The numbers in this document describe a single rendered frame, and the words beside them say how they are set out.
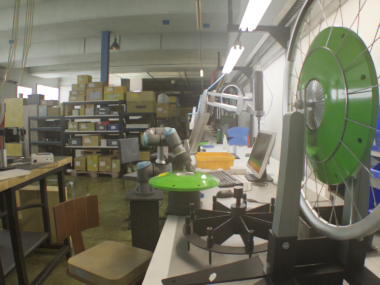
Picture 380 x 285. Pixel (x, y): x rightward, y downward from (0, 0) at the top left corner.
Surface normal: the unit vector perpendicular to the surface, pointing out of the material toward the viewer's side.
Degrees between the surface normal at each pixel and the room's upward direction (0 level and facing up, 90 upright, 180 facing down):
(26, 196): 90
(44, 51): 90
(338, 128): 97
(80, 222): 90
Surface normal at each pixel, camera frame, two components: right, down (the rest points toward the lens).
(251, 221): -0.73, 0.11
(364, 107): -0.90, 0.07
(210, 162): 0.04, 0.15
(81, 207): 0.85, 0.04
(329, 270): 0.00, -1.00
